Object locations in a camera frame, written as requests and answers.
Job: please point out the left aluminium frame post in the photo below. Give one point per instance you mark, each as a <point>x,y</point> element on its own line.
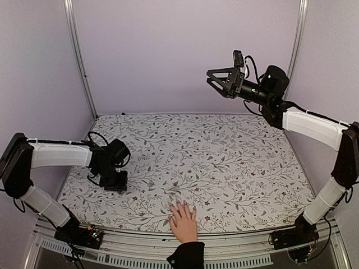
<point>70,17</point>

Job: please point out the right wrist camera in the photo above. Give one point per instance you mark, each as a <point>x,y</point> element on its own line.
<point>238,59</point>

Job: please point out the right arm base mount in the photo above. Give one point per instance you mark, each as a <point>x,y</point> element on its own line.
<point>300,244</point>

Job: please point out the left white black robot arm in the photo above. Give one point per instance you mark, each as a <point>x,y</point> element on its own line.
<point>23,154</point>

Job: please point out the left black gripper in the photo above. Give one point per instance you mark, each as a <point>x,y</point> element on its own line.
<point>121,185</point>

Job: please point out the black sleeved forearm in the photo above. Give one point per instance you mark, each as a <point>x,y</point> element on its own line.
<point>188,256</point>

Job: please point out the aluminium frame post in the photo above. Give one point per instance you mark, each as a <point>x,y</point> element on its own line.
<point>70,17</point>
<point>300,26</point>

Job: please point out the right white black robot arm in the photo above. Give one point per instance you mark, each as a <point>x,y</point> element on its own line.
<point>286,115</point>

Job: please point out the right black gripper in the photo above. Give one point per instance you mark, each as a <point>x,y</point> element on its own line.
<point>236,78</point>

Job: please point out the right aluminium frame post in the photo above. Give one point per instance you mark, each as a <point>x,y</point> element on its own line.
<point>300,26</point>

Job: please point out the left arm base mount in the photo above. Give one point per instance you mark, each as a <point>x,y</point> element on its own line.
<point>90,237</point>

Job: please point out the person's hand with painted nails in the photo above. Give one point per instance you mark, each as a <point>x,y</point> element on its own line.
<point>183,223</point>

